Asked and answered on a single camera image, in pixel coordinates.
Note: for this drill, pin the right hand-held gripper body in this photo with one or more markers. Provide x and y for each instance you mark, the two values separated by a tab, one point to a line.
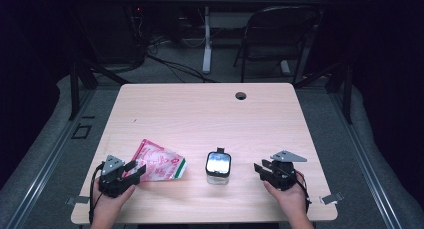
281	177

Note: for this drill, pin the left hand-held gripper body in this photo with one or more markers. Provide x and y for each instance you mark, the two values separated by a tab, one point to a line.
113	184

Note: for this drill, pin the red and white snack bag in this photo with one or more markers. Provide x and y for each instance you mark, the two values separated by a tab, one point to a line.
160	162

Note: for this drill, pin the clear jar with black lid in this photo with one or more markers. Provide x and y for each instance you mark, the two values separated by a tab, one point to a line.
218	164

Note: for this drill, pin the person's left hand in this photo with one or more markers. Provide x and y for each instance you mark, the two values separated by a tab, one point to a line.
110	205

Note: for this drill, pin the person's right hand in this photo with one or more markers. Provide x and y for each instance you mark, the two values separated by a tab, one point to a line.
290	202

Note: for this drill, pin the black metal stand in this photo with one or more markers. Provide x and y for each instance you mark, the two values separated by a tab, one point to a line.
75	89
346	95

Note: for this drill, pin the black folding chair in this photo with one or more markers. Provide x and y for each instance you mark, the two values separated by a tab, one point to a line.
276	32

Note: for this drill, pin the white desk leg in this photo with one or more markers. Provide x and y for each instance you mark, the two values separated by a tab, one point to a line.
207	45

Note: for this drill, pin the black equipment with red light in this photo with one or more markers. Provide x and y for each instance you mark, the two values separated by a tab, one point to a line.
110	32

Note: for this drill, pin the grey metal bracket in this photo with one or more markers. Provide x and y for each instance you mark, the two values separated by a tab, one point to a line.
331	198
80	200

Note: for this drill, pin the grey floor rail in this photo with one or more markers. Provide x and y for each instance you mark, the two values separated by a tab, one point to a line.
363	159
50	162

